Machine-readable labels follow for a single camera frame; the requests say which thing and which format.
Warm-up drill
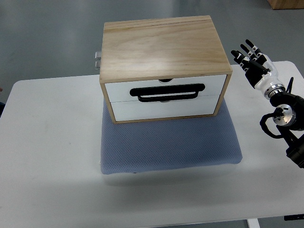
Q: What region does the wooden drawer cabinet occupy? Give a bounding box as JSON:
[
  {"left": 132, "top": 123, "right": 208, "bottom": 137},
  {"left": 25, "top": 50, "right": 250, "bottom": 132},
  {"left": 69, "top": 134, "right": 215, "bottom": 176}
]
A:
[{"left": 100, "top": 16, "right": 232, "bottom": 124}]

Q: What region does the blue grey cushion mat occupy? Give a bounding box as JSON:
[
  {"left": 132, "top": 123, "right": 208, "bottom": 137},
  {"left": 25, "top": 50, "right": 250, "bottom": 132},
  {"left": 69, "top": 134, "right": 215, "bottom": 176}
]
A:
[{"left": 100, "top": 103, "right": 242, "bottom": 175}]

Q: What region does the cardboard box corner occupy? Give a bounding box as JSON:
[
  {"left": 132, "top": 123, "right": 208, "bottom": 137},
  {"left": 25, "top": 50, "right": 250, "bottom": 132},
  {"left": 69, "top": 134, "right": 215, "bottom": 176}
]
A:
[{"left": 268, "top": 0, "right": 304, "bottom": 10}]

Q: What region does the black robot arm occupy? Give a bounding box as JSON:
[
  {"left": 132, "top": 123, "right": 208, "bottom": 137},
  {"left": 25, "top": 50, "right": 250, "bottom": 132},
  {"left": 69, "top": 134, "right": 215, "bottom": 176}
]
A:
[{"left": 260, "top": 77, "right": 304, "bottom": 168}]

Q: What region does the black table control panel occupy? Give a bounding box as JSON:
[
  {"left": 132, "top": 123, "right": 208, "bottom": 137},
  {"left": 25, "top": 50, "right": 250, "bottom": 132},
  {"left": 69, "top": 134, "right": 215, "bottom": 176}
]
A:
[{"left": 284, "top": 214, "right": 304, "bottom": 221}]

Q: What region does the metal clamp behind cabinet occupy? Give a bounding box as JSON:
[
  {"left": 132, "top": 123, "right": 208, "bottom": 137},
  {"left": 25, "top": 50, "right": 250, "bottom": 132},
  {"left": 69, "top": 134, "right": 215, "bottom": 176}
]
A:
[{"left": 95, "top": 51, "right": 101, "bottom": 69}]

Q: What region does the white drawer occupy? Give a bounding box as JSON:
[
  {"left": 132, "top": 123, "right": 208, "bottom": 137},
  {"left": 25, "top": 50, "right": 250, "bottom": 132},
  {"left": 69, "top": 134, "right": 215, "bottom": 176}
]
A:
[
  {"left": 111, "top": 95, "right": 219, "bottom": 121},
  {"left": 105, "top": 75, "right": 226, "bottom": 102}
]

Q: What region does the white table leg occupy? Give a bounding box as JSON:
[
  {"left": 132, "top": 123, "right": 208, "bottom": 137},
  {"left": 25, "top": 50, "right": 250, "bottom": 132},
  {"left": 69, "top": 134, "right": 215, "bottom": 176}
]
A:
[{"left": 247, "top": 218, "right": 260, "bottom": 228}]

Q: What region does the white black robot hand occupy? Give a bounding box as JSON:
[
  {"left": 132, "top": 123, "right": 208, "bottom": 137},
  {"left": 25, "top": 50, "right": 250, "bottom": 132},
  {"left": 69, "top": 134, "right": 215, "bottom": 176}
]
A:
[{"left": 231, "top": 39, "right": 285, "bottom": 99}]

